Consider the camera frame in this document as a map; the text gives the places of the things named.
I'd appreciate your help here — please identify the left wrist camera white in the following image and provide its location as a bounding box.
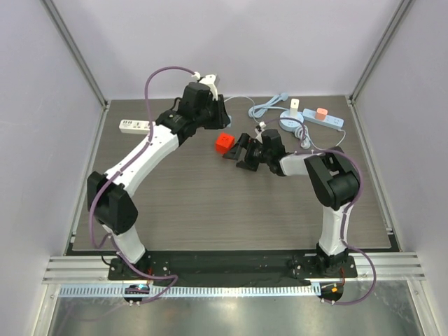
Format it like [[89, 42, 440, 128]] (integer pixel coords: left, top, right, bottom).
[[192, 71, 219, 101]]

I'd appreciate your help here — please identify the white slotted cable duct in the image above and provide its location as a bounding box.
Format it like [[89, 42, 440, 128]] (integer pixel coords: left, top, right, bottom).
[[59, 283, 321, 298]]

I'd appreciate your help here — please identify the blue long power strip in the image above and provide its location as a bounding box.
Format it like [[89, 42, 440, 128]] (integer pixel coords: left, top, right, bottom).
[[302, 108, 344, 130]]

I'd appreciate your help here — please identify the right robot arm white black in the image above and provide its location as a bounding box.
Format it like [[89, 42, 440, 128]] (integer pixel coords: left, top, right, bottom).
[[223, 129, 362, 277]]

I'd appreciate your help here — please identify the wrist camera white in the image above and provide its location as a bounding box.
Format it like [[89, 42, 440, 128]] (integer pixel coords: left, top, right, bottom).
[[255, 121, 266, 143], [192, 71, 219, 101]]

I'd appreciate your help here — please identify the round socket grey cord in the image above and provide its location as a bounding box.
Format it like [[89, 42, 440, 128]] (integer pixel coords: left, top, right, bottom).
[[294, 125, 312, 150]]

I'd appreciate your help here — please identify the round blue power socket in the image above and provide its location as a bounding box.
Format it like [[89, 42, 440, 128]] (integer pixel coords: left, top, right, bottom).
[[279, 111, 304, 132]]

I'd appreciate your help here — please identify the white charging cable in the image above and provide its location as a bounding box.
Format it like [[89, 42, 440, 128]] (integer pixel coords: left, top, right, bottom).
[[223, 96, 348, 151]]

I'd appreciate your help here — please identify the aluminium frame rail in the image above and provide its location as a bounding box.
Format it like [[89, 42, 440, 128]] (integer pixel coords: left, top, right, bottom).
[[43, 251, 425, 287]]

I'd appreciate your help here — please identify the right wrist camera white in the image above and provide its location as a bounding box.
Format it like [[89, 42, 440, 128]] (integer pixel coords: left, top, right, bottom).
[[255, 121, 266, 143]]

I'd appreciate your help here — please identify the red cube socket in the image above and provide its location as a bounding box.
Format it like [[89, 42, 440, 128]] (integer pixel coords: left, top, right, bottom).
[[215, 132, 235, 155]]

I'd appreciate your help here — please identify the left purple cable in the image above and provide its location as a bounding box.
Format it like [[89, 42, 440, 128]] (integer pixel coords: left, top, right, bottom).
[[89, 66, 199, 305]]

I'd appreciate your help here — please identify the white charger plug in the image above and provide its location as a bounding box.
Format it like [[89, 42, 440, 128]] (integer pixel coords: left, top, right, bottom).
[[289, 99, 300, 118]]

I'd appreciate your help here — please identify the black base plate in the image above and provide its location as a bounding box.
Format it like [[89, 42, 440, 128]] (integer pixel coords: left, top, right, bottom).
[[104, 248, 358, 286]]

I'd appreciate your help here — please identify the blue power strip cord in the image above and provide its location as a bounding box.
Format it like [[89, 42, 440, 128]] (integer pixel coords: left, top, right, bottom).
[[248, 91, 304, 120]]

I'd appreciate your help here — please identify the white power strip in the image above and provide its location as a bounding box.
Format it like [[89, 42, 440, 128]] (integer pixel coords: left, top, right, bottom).
[[118, 120, 150, 135]]

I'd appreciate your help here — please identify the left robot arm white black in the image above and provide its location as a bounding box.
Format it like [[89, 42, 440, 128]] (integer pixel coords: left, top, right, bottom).
[[87, 75, 230, 280]]

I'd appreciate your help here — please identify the pink charger plug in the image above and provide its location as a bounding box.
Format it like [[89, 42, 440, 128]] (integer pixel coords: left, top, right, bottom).
[[315, 108, 328, 121]]

